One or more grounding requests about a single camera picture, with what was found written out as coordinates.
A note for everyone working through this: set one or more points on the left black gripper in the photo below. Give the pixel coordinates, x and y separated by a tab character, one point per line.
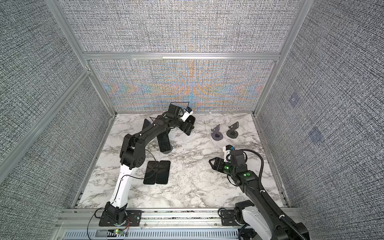
187	128

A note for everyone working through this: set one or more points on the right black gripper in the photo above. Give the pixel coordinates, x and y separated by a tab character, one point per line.
219	162

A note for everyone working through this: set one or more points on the black phone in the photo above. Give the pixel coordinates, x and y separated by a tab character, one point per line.
151	173
163	173
189	126

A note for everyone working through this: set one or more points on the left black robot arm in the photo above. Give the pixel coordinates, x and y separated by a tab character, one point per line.
133	155

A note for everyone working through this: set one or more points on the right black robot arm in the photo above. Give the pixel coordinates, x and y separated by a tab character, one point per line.
260	212

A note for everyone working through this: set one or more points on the white centre phone stand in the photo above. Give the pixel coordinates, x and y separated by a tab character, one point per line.
185	138

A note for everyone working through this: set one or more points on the green-edged phone on round stand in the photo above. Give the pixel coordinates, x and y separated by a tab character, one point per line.
164	141

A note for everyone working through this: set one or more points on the purple round phone stand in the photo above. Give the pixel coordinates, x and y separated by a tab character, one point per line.
216	134

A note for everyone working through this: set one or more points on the grey round stand front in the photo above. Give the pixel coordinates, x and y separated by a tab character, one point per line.
166	151

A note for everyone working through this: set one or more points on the dark green round phone stand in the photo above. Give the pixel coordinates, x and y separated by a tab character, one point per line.
232	131

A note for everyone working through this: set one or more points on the blue-cased phone far left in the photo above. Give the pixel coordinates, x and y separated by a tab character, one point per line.
146	124

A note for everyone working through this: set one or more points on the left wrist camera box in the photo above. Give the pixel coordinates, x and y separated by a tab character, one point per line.
179	112

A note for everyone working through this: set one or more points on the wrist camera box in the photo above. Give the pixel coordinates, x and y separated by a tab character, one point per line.
227	152
179	112

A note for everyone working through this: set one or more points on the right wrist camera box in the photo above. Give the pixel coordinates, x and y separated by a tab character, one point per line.
227	152

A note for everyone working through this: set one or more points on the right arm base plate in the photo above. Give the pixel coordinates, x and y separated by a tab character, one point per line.
228	218

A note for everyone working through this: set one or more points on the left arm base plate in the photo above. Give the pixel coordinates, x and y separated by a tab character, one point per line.
132	218

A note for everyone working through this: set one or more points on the aluminium front rail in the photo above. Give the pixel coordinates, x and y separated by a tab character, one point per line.
148	224

